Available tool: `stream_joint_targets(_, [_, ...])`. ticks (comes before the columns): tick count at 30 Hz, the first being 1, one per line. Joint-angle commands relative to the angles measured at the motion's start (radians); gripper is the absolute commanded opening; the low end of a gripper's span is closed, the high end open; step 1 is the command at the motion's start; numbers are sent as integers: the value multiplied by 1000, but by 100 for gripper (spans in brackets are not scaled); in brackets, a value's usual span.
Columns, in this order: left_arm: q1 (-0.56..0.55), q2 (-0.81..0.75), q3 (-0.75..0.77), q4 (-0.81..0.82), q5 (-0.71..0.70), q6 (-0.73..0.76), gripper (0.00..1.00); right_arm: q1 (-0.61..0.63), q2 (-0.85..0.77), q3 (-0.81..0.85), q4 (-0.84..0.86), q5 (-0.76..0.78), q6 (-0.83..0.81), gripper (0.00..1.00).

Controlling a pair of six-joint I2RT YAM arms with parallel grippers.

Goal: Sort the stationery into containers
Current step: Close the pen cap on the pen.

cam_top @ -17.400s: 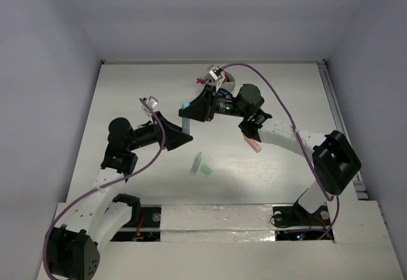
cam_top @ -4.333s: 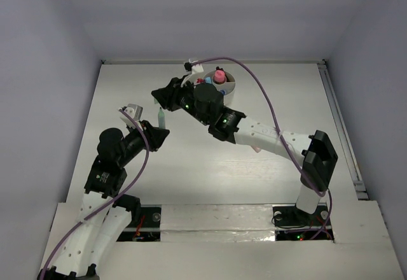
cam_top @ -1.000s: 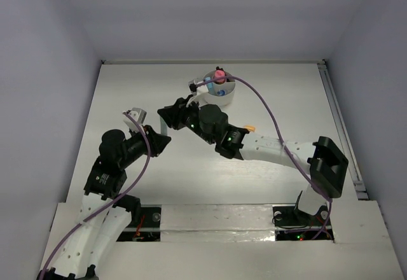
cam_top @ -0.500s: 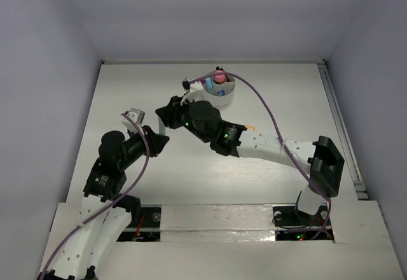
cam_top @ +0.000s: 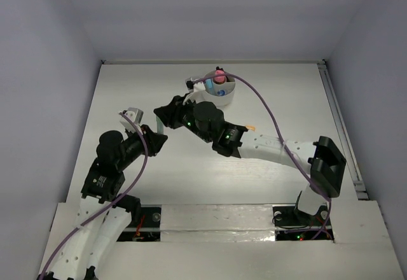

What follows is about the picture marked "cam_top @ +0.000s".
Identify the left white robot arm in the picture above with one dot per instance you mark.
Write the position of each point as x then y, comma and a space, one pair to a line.
104, 210

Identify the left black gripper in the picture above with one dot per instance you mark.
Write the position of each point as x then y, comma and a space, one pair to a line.
148, 138

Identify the green pastel highlighter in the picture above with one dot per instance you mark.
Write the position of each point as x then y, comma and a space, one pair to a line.
159, 126

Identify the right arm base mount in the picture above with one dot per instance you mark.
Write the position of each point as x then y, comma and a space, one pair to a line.
290, 226

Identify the blue pastel highlighter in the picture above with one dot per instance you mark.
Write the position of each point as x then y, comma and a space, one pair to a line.
209, 84

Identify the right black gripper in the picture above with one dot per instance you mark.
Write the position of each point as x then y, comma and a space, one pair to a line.
172, 114

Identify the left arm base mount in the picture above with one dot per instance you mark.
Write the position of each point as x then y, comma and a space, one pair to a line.
146, 228

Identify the pink capped pencil tube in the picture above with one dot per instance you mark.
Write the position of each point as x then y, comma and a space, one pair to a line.
219, 76

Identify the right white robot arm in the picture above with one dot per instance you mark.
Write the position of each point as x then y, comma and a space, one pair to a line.
321, 160

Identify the white round desk organizer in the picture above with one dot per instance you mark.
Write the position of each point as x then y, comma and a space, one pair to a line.
219, 88

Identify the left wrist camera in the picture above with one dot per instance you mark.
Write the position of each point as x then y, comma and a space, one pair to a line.
131, 118

